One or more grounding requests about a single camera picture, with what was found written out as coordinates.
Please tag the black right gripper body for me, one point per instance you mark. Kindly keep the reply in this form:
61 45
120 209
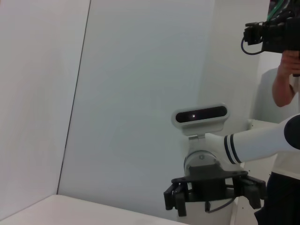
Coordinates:
211 185

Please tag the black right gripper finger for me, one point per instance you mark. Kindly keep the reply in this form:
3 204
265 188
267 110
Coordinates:
180 199
253 189

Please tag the black handheld controller device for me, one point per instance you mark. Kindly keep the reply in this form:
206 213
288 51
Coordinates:
276 35

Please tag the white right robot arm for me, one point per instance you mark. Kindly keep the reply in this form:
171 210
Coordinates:
253 145

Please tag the person forearm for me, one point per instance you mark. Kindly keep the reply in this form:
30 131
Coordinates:
282 91

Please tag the person hand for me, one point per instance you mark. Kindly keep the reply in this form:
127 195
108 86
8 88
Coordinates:
287 62

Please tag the black trousers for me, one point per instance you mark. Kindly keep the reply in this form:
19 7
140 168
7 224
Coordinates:
281 199

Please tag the person in white shirt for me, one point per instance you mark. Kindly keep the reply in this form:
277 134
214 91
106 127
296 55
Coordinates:
266 93

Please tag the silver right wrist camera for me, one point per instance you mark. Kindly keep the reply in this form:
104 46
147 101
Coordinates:
199 117

